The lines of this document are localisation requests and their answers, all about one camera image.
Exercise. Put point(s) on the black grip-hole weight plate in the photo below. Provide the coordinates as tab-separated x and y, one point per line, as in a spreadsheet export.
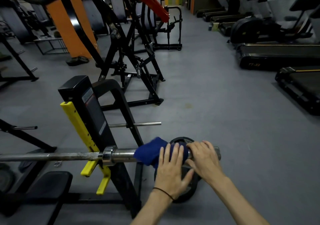
6	180

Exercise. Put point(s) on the wide orange pillar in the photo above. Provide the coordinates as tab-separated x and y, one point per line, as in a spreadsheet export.
70	40

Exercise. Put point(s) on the black weight plate white lettering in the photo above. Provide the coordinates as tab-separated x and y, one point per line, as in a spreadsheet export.
192	190

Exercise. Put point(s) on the black squat rack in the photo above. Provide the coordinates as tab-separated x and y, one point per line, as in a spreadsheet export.
18	60

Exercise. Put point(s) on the metal spring collar clip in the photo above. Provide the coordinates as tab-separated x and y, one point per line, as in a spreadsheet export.
58	164

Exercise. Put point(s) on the person's right hand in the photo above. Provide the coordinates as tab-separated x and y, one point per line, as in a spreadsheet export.
205	162

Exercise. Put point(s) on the black plate-loaded machine frame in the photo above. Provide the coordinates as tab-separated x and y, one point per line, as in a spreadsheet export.
172	46

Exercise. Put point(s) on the large black weight plate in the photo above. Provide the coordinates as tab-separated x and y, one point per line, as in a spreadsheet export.
181	140

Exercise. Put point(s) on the small black weight plate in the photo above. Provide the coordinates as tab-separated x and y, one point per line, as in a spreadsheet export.
73	61
83	59

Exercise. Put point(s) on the black and red lever machine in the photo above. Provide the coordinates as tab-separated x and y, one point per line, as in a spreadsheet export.
120	47

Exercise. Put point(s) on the black padded bench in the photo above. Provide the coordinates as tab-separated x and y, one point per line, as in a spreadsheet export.
50	185

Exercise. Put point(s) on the grey cloth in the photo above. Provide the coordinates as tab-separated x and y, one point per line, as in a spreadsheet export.
25	166

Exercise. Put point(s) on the person's right forearm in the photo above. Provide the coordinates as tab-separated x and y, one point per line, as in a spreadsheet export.
237	202

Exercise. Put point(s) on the yellow bar hook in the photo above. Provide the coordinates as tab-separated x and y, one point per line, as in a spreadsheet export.
75	122

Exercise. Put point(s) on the person's left forearm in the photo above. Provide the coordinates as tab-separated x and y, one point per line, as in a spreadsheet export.
150	209

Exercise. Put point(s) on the black elliptical trainer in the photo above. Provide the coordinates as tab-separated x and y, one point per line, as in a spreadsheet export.
245	31

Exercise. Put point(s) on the steel barbell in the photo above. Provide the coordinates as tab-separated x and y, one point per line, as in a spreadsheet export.
62	156

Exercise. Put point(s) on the person's left hand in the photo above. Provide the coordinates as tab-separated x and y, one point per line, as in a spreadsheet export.
170	175

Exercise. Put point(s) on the black bench press rack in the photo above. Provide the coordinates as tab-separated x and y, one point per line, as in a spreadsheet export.
72	87

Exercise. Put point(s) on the blue cleaning cloth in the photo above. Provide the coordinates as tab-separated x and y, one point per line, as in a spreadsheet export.
150	150

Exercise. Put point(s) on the pale bucket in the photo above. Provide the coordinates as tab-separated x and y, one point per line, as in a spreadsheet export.
215	26

